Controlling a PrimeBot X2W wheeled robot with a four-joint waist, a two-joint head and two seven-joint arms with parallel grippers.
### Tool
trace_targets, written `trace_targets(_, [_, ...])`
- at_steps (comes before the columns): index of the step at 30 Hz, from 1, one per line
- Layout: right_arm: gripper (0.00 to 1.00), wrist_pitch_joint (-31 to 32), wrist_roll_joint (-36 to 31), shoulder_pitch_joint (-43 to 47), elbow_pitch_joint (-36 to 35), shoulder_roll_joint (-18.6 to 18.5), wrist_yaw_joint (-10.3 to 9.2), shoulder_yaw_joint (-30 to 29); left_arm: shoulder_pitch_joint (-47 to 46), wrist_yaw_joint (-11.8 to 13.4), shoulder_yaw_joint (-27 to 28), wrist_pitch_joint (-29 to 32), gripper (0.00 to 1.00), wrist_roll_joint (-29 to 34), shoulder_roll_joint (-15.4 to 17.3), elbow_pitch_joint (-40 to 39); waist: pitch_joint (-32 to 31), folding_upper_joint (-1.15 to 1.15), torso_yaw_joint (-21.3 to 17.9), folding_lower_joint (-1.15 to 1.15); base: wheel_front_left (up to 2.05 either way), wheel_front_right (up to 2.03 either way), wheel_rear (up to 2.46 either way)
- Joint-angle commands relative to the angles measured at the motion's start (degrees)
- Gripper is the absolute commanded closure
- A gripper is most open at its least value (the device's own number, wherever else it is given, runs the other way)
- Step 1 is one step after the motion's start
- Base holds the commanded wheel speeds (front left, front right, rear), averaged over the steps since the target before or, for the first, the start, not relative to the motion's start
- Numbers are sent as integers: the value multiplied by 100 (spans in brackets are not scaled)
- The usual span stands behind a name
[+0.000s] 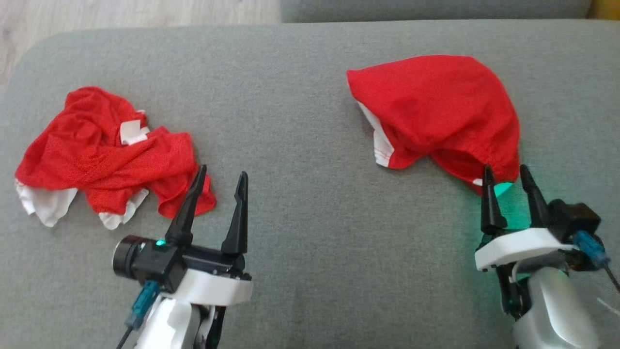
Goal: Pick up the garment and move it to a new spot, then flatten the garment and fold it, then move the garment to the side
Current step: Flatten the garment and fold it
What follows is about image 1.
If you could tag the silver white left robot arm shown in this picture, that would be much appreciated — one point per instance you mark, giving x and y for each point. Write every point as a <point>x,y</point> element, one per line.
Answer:
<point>169,325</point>

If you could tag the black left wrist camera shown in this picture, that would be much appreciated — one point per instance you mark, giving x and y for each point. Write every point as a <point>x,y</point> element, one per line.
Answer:
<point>155,261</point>

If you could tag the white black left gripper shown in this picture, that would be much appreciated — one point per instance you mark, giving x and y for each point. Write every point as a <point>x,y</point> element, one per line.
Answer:
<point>218,288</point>

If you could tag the grey sofa seat cushion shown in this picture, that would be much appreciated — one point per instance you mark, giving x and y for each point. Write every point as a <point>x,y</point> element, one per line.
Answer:
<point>436,9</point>

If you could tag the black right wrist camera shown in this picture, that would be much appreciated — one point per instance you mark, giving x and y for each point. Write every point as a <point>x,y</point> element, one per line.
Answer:
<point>571,215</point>

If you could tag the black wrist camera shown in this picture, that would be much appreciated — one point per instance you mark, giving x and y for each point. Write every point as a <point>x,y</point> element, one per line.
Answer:
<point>571,215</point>
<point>155,261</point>

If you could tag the crumpled red mesh garment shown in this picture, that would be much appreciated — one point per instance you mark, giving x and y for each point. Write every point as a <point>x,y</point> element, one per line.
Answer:
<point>97,160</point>

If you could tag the yellow sofa backrest cushion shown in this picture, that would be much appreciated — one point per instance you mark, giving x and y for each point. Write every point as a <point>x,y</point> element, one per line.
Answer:
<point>608,7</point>

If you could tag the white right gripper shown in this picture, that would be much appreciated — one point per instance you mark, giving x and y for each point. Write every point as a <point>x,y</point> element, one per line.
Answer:
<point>518,247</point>

